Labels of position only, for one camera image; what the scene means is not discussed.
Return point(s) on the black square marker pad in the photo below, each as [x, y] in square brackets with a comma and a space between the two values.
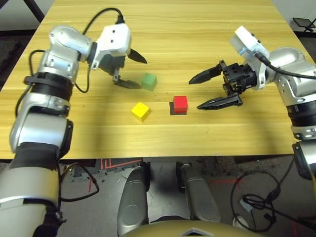
[171, 111]

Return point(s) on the gold robot torso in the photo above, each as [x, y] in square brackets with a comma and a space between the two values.
[190, 229]

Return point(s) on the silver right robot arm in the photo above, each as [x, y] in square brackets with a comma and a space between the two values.
[288, 59]

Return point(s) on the grey left robot leg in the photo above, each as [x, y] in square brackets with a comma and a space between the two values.
[134, 197]

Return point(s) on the black mesh stool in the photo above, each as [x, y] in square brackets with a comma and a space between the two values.
[303, 22]

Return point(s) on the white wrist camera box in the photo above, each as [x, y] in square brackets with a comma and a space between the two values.
[116, 37]
[247, 39]

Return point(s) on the yellow wooden block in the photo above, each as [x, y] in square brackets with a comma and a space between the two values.
[140, 110]

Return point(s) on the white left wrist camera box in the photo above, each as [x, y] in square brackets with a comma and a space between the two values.
[116, 37]

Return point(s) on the green wooden block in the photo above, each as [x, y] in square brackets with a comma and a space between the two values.
[149, 81]

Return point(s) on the grey speckled carpet piece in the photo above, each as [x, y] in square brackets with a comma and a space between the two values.
[222, 165]

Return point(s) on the red tape strip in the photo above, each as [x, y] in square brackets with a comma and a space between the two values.
[90, 186]

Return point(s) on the grey robot leg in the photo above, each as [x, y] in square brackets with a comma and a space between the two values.
[134, 197]
[200, 197]

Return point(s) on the white sneaker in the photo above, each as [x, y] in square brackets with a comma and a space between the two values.
[240, 222]

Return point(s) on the black mat with red lines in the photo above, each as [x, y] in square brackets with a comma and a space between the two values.
[121, 163]

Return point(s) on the grey right robot leg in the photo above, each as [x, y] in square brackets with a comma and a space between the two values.
[200, 197]

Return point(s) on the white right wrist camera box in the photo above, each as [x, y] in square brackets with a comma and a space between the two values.
[247, 39]

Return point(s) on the grey paper card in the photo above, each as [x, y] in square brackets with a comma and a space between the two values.
[246, 206]

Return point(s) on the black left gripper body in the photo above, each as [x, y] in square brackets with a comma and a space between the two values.
[111, 63]

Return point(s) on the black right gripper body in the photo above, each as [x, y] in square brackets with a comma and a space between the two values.
[239, 77]

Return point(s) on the black metal frame bar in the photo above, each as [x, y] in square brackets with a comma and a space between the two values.
[34, 11]

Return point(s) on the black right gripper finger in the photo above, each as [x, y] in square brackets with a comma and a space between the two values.
[219, 103]
[207, 74]

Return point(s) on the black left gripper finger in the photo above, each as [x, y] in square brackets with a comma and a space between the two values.
[127, 84]
[137, 57]

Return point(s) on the red wooden block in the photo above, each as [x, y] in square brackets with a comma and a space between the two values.
[180, 103]

